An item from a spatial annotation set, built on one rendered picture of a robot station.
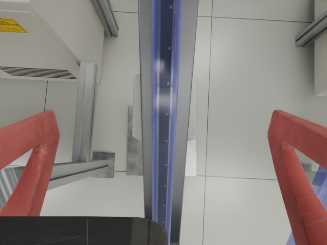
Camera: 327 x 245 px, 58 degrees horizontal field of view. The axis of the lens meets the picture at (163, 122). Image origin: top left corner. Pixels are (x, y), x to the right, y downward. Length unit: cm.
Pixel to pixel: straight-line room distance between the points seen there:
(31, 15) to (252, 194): 89
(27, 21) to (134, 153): 62
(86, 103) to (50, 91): 40
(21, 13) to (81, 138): 34
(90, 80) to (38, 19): 25
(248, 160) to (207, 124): 20
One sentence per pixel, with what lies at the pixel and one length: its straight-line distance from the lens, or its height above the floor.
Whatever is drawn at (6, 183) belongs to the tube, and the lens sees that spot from 22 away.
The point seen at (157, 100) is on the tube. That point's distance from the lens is 16.
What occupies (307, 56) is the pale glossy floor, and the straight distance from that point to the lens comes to 126.
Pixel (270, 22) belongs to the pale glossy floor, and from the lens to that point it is 126.
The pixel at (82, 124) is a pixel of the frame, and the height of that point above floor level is 31.
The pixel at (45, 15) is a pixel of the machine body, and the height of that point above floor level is 56.
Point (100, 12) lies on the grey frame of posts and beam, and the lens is 100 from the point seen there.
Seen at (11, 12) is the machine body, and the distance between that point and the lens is 60.
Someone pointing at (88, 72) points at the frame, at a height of 32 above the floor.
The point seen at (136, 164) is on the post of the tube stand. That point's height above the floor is 1.
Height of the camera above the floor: 108
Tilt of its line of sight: 84 degrees down
